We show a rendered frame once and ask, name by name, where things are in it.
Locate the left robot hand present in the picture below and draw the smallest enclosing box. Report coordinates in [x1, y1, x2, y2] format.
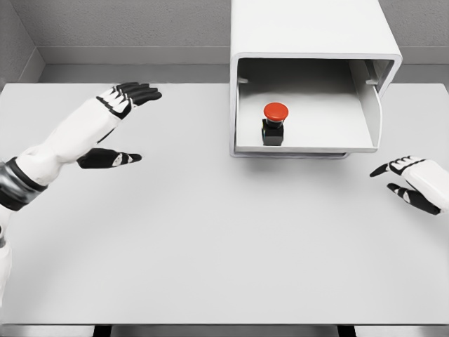
[62, 81, 163, 170]

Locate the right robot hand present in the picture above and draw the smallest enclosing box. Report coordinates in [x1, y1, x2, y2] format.
[369, 155, 449, 216]

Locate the white tabletop storage cabinet shell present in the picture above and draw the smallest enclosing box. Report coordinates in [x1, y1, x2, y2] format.
[229, 0, 403, 161]

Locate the white cabinet drawer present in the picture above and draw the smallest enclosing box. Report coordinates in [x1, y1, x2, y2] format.
[238, 152, 350, 160]
[233, 79, 382, 155]

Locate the red button load switch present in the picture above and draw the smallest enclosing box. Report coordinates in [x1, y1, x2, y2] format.
[260, 102, 290, 147]

